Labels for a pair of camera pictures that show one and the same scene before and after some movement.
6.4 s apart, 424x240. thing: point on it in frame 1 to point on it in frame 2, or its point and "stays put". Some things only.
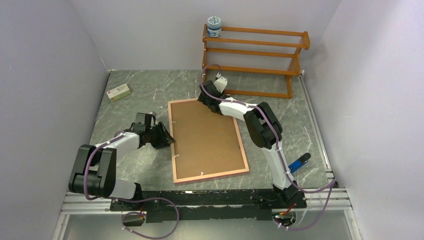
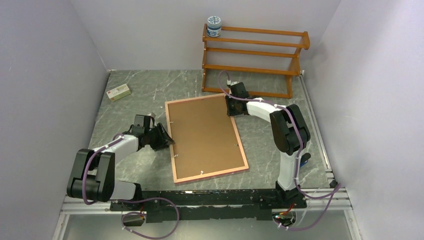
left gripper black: (164, 137) stays put
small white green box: (118, 92) stays put
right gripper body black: (202, 99) to (232, 109)
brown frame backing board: (206, 142) stays put
